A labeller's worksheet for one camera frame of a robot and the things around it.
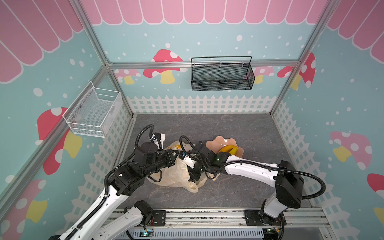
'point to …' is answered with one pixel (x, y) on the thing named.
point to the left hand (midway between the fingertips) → (179, 156)
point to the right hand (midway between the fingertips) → (183, 173)
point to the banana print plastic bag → (177, 174)
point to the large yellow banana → (229, 148)
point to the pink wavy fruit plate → (217, 144)
